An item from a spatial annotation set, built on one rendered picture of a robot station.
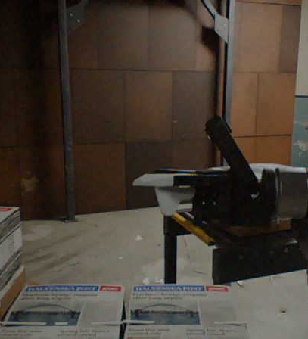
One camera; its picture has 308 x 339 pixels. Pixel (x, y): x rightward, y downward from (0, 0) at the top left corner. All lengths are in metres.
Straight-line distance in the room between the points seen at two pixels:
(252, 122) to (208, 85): 0.79
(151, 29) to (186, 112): 1.01
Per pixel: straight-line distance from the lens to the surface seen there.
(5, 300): 1.08
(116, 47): 4.48
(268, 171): 0.60
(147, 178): 0.54
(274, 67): 5.35
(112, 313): 1.04
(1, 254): 1.04
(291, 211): 0.60
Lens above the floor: 1.36
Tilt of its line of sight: 11 degrees down
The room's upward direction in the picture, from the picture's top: straight up
